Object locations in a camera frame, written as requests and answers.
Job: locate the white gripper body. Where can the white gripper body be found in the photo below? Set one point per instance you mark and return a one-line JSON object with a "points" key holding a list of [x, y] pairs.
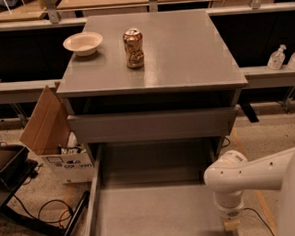
{"points": [[230, 207]]}

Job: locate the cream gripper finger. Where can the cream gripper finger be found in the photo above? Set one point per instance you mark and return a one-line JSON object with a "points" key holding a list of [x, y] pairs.
{"points": [[231, 224]]}

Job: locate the grey drawer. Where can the grey drawer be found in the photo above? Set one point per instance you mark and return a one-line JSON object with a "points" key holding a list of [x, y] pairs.
{"points": [[191, 123], [153, 189]]}

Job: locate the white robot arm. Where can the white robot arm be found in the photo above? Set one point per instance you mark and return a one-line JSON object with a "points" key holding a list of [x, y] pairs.
{"points": [[232, 174]]}

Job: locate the grey drawer cabinet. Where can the grey drawer cabinet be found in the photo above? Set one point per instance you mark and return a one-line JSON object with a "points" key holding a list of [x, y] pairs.
{"points": [[151, 102]]}

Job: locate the grey top drawer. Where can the grey top drawer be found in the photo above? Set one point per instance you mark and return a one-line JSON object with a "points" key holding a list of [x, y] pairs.
{"points": [[191, 123]]}

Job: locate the open cardboard box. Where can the open cardboard box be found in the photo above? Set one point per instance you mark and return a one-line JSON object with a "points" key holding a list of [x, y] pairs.
{"points": [[49, 136]]}

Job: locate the crushed gold soda can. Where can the crushed gold soda can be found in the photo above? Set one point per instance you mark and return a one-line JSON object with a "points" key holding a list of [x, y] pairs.
{"points": [[133, 42]]}

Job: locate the white bowl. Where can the white bowl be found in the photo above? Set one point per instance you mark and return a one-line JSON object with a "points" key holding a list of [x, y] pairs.
{"points": [[83, 44]]}

